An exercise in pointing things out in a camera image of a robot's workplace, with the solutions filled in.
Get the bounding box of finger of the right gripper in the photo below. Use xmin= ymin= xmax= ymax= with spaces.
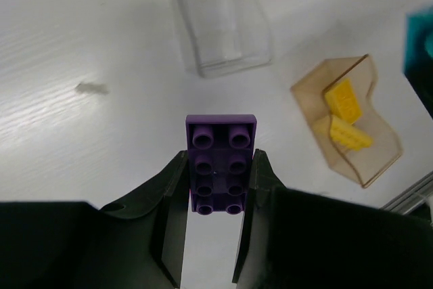
xmin=405 ymin=70 xmax=433 ymax=116

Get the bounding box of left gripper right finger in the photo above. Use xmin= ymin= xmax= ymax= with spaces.
xmin=233 ymin=150 xmax=432 ymax=288

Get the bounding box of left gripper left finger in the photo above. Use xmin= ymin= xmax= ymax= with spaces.
xmin=1 ymin=151 xmax=189 ymax=288

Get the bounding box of small teal lego cube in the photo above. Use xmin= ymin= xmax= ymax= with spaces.
xmin=403 ymin=5 xmax=432 ymax=76

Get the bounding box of small yellow lego brick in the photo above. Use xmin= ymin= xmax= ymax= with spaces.
xmin=324 ymin=79 xmax=363 ymax=125

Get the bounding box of long yellow lego plate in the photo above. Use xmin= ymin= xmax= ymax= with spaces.
xmin=313 ymin=115 xmax=373 ymax=150

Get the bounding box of dark purple lego plate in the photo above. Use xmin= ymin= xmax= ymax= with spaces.
xmin=185 ymin=114 xmax=257 ymax=215

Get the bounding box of orange tinted plastic container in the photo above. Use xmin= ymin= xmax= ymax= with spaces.
xmin=291 ymin=55 xmax=403 ymax=188

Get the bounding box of clear plastic container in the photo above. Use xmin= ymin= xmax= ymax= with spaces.
xmin=176 ymin=0 xmax=273 ymax=78

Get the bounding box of aluminium rail frame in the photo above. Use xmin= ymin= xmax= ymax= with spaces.
xmin=382 ymin=172 xmax=432 ymax=215

